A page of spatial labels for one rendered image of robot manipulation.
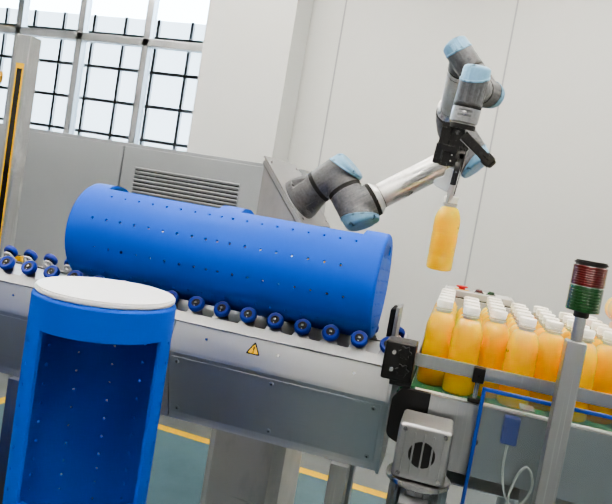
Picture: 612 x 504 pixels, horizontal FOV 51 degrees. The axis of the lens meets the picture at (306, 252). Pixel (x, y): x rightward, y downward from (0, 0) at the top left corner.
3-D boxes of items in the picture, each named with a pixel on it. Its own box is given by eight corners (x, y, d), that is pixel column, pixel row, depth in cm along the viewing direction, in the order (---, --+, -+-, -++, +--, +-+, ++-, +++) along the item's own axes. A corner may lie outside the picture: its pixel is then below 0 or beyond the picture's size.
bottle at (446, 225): (421, 266, 179) (433, 200, 176) (431, 264, 185) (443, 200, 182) (445, 272, 176) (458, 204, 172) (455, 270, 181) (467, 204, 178)
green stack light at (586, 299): (562, 305, 131) (567, 282, 130) (596, 312, 129) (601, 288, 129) (567, 309, 124) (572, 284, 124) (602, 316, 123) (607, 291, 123)
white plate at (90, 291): (14, 272, 133) (14, 278, 134) (68, 303, 113) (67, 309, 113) (136, 278, 152) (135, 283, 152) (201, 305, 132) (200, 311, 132)
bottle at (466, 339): (478, 396, 151) (493, 318, 150) (455, 396, 148) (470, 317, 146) (457, 386, 157) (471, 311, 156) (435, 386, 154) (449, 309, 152)
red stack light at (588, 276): (567, 281, 130) (571, 262, 130) (601, 287, 129) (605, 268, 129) (572, 284, 124) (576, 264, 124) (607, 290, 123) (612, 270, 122)
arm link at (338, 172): (320, 173, 229) (351, 152, 225) (337, 205, 226) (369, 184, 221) (306, 167, 219) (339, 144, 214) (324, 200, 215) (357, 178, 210)
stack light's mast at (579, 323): (556, 335, 131) (572, 257, 130) (589, 341, 130) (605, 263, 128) (561, 340, 125) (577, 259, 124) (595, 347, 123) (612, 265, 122)
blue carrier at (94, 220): (108, 278, 206) (125, 191, 207) (378, 336, 186) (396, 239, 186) (54, 276, 179) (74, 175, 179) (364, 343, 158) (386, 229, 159)
